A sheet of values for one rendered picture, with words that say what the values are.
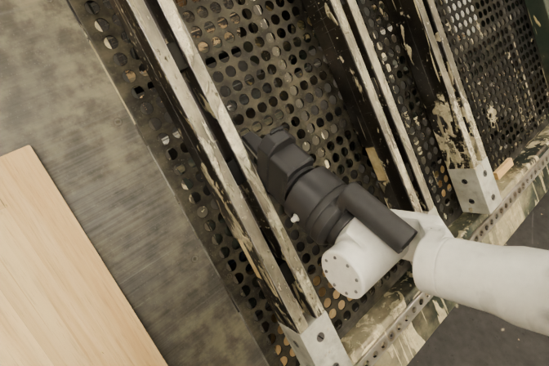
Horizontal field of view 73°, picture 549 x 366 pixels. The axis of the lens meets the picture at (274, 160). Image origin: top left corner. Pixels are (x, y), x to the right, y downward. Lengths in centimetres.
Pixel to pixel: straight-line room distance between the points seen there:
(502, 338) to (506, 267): 160
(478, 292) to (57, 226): 49
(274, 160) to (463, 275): 27
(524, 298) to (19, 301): 54
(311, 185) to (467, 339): 151
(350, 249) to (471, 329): 152
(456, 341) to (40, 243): 166
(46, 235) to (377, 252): 41
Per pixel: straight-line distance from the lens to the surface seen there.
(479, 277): 40
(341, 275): 47
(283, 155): 52
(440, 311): 94
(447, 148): 97
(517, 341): 201
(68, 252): 56
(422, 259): 43
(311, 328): 66
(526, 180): 122
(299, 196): 49
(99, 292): 57
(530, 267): 39
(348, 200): 46
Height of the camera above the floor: 164
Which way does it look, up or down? 45 degrees down
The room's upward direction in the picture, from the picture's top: straight up
